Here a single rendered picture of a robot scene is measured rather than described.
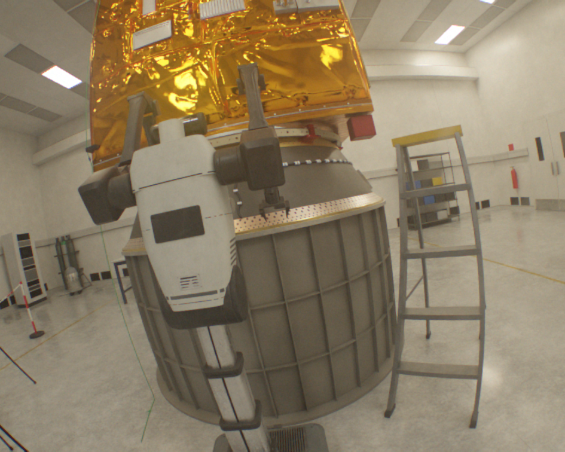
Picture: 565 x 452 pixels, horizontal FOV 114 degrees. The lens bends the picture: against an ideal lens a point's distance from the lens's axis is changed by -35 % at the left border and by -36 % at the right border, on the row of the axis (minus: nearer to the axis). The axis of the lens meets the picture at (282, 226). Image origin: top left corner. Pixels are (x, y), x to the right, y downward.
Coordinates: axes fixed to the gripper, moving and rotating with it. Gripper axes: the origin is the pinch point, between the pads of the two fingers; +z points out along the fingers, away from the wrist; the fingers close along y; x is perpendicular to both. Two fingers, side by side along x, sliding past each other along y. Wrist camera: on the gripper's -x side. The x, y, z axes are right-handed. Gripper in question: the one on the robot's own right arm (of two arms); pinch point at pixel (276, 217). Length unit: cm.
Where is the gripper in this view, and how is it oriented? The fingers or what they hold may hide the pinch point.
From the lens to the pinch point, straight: 132.6
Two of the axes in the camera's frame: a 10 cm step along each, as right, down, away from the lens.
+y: -9.8, 1.8, 0.0
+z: 1.5, 8.1, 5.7
